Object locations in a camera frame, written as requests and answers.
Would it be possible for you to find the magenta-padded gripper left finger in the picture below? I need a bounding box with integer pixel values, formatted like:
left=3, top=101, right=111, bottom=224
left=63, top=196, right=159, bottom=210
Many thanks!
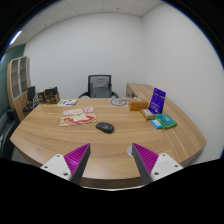
left=40, top=142, right=92, bottom=186

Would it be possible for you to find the wooden side desk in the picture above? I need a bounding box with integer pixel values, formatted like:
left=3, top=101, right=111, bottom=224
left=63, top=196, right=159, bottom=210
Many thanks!
left=125, top=82, right=208, bottom=166

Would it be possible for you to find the brown cardboard box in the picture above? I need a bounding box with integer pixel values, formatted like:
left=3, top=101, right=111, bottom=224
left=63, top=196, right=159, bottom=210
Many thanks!
left=37, top=90, right=61, bottom=105

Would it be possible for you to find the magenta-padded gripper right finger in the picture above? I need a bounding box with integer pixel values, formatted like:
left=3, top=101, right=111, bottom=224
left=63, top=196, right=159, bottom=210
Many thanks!
left=131, top=142, right=184, bottom=186

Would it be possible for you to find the black computer mouse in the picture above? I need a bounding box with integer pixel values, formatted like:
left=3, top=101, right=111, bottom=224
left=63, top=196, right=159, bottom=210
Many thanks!
left=95, top=121, right=115, bottom=134

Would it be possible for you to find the ceiling light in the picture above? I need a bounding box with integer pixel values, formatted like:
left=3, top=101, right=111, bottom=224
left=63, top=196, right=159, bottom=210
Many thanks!
left=8, top=29, right=23, bottom=47

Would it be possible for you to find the grey backpack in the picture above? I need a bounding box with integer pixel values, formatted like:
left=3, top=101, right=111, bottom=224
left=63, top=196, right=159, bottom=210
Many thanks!
left=89, top=77, right=111, bottom=99

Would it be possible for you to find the small tan box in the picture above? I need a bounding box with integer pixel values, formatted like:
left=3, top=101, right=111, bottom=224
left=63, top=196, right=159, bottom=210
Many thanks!
left=140, top=108, right=155, bottom=121

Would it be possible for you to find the black cardboard box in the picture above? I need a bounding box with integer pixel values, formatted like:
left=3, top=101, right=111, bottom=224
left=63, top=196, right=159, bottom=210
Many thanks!
left=44, top=86, right=60, bottom=98

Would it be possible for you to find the grey round-print mat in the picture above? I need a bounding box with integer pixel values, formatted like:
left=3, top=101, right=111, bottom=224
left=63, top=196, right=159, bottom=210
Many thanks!
left=109, top=97, right=130, bottom=108

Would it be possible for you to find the cartoon dog print mouse pad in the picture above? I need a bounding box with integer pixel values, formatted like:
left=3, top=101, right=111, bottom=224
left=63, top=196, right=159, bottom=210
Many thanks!
left=59, top=106, right=98, bottom=127

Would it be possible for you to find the green flat box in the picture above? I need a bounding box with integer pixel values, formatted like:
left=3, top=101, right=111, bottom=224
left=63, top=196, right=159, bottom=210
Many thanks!
left=154, top=113, right=178, bottom=130

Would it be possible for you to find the small blue box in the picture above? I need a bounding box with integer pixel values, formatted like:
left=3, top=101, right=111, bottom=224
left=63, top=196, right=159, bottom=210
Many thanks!
left=150, top=118, right=163, bottom=130

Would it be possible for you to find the wooden shelf unit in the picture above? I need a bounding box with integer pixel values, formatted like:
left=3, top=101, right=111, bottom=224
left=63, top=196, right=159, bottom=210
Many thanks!
left=6, top=55, right=33, bottom=122

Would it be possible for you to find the white and green leaflet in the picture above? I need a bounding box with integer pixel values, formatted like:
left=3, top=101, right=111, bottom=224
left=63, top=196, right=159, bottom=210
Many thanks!
left=56, top=98, right=79, bottom=107

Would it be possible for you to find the black mesh office chair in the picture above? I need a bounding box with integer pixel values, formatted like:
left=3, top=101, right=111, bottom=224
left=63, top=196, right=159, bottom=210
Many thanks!
left=78, top=74, right=120, bottom=99

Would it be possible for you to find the dark armchair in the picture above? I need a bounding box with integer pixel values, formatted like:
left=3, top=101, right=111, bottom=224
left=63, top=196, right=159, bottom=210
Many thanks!
left=0, top=108, right=21, bottom=159

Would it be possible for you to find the purple retail package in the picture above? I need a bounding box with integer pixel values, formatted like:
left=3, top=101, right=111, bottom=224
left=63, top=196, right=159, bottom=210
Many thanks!
left=148, top=87, right=167, bottom=115

